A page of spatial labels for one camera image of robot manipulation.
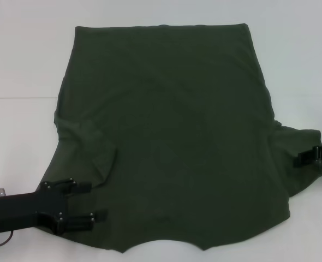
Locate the dark green t-shirt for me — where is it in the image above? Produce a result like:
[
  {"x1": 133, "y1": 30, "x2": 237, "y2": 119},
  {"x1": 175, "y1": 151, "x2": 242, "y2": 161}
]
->
[{"x1": 34, "y1": 23, "x2": 322, "y2": 253}]

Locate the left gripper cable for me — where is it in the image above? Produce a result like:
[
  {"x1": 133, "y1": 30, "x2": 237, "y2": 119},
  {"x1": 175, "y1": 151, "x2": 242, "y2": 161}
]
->
[{"x1": 0, "y1": 230, "x2": 14, "y2": 249}]

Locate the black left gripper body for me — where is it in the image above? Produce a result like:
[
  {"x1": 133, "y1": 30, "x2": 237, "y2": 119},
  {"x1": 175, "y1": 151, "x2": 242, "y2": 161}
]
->
[{"x1": 0, "y1": 182, "x2": 69, "y2": 235}]

